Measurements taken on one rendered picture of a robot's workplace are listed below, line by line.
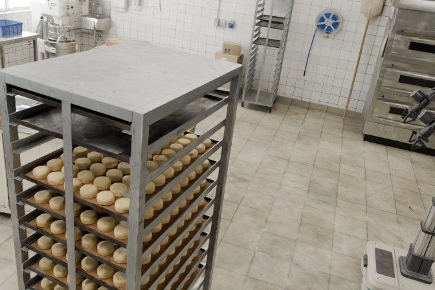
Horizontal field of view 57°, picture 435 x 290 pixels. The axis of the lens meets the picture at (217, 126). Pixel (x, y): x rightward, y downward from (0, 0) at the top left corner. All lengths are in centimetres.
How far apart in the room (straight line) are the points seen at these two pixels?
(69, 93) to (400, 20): 501
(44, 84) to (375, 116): 518
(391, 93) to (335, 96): 131
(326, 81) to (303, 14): 115
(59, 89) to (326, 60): 595
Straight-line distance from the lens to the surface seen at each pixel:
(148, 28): 758
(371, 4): 662
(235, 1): 693
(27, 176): 133
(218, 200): 170
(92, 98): 103
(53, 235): 140
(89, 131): 121
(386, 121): 590
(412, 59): 571
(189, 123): 125
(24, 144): 134
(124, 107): 97
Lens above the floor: 217
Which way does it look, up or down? 23 degrees down
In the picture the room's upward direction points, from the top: 7 degrees clockwise
